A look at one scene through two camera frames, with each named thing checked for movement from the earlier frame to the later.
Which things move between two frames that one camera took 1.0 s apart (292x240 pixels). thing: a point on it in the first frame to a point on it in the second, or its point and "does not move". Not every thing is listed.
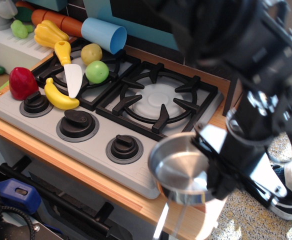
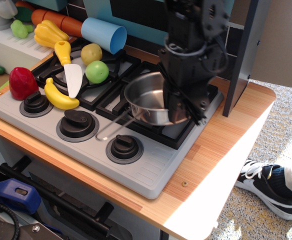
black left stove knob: (36, 105) does not move
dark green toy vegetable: (24, 14) does not move
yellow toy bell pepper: (47, 34) does not move
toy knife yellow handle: (74, 71) does not move
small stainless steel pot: (178, 163) to (145, 94)
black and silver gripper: (223, 175) to (186, 78)
